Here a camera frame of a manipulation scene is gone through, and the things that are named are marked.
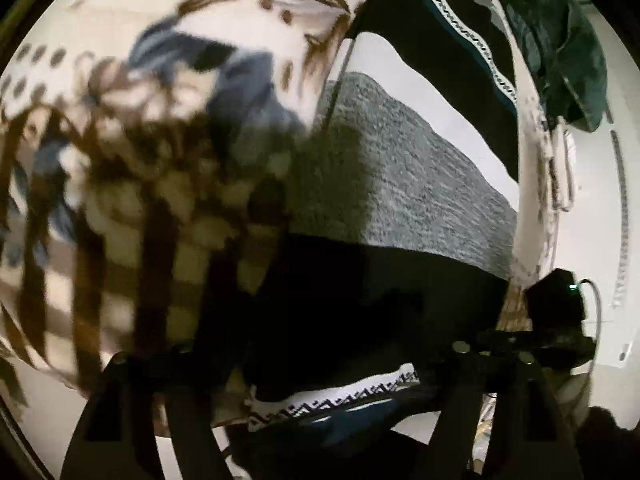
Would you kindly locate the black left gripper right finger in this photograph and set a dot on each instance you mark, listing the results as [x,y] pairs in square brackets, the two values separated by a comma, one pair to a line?
[529,437]

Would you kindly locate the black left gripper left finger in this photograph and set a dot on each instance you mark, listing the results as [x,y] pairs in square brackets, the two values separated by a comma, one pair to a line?
[115,435]

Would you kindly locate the striped knit sweater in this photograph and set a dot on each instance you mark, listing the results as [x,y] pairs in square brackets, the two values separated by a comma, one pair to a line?
[384,169]

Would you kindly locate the white folded clothes stack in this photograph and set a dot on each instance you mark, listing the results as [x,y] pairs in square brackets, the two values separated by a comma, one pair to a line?
[562,167]

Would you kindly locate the white bed headboard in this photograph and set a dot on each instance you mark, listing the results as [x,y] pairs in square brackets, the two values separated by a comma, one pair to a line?
[599,237]

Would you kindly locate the dark green plush blanket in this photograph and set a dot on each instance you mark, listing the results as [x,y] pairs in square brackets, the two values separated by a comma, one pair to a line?
[565,56]

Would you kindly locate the floral bed cover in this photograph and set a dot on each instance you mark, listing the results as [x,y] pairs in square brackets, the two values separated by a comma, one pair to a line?
[121,213]

